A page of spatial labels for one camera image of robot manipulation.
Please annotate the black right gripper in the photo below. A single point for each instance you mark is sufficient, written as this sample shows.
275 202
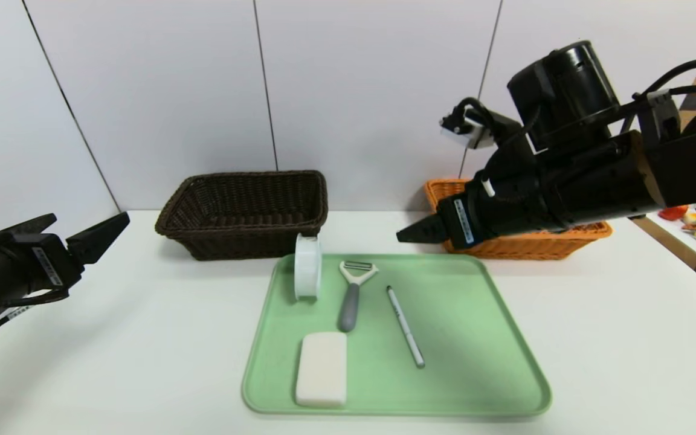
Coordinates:
461 222

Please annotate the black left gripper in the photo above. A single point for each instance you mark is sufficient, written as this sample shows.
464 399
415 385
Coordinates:
48 264

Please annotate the white pen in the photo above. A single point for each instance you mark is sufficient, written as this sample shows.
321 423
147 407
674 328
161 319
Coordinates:
404 326

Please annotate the white tape roll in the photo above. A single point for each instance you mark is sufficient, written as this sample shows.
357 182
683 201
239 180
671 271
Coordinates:
307 269

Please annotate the white soap bar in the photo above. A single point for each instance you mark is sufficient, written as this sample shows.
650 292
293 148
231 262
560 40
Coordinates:
321 368

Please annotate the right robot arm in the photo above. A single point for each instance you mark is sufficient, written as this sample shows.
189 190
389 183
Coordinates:
571 90

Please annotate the orange wicker basket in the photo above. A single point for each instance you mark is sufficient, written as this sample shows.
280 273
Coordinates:
523 246

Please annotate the dark brown wicker basket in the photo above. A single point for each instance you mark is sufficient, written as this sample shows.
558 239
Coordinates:
215 211

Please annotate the light green plastic tray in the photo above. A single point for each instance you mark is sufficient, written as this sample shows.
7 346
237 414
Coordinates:
475 362

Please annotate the red apple toy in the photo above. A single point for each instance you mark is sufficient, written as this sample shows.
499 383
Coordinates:
674 212

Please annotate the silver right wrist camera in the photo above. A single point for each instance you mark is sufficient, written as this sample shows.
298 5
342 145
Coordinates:
466 130

